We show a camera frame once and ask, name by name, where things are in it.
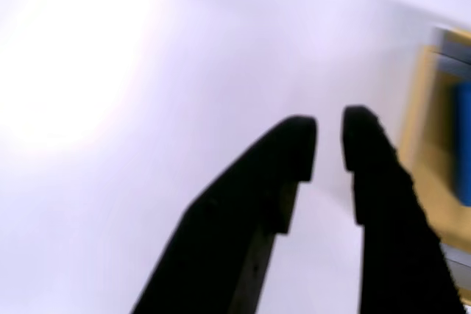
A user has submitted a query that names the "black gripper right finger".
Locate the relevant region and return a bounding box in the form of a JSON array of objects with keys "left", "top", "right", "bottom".
[{"left": 341, "top": 104, "right": 471, "bottom": 314}]

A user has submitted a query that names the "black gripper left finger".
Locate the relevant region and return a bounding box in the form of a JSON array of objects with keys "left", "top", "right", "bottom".
[{"left": 129, "top": 115, "right": 318, "bottom": 314}]

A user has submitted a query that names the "blue block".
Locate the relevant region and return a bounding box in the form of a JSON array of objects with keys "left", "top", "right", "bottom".
[{"left": 453, "top": 81, "right": 471, "bottom": 207}]

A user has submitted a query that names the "yellow open box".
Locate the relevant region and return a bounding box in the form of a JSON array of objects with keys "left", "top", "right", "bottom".
[{"left": 400, "top": 26, "right": 471, "bottom": 293}]

